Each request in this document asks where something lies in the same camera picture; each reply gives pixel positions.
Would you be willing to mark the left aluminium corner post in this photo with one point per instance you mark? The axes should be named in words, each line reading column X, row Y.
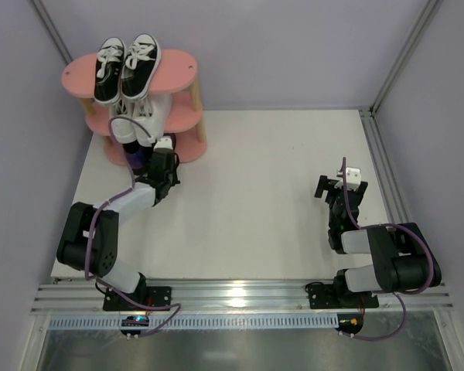
column 49, row 26

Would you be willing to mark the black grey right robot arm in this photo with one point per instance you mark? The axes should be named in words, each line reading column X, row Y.
column 401, row 261

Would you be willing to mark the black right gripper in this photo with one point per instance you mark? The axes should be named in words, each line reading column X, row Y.
column 340, row 189

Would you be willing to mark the right aluminium corner post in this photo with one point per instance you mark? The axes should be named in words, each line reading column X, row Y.
column 421, row 24

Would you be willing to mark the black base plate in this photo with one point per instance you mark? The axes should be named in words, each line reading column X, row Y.
column 152, row 296
column 327, row 296

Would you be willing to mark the left controller board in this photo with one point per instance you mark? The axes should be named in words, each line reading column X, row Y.
column 134, row 325

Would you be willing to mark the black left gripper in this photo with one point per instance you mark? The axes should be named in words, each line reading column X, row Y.
column 161, row 159

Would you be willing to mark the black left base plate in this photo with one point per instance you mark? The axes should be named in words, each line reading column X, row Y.
column 152, row 296

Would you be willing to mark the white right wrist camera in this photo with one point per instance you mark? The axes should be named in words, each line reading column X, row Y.
column 353, row 179

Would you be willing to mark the right controller board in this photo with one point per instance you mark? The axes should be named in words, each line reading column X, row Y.
column 349, row 324

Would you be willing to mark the slotted grey cable duct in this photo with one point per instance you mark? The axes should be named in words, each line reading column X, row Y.
column 184, row 321

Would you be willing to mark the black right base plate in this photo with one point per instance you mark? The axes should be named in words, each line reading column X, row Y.
column 327, row 296

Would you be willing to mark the pink three-tier shoe shelf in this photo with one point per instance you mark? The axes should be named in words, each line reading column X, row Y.
column 177, row 75

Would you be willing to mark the controller board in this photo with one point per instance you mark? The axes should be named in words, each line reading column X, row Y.
column 134, row 325
column 349, row 324

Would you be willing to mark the aluminium corner post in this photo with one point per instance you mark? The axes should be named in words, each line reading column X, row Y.
column 421, row 24
column 49, row 26

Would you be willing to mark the aluminium right side rail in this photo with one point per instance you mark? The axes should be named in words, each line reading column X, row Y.
column 393, row 200

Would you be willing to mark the aluminium rail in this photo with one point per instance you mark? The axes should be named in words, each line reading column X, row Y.
column 208, row 296
column 393, row 200

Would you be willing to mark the aluminium front rail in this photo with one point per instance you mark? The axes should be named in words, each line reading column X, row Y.
column 208, row 296

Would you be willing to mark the black canvas sneaker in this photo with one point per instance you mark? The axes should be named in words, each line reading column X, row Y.
column 108, row 67
column 141, row 62

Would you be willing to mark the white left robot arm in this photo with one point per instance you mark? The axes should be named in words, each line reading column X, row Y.
column 89, row 241

